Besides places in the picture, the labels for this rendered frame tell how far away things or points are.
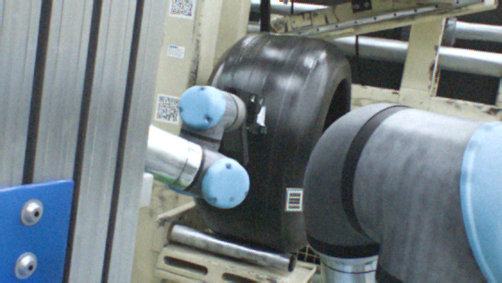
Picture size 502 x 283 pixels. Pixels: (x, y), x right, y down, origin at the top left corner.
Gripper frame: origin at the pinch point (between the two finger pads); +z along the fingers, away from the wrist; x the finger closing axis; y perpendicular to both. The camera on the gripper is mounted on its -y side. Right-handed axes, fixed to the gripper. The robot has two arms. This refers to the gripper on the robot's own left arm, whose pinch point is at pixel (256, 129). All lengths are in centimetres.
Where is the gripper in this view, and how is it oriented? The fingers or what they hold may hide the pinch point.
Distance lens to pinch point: 133.9
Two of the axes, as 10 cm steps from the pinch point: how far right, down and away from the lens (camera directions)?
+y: 1.8, -9.8, -0.1
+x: -9.3, -1.7, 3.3
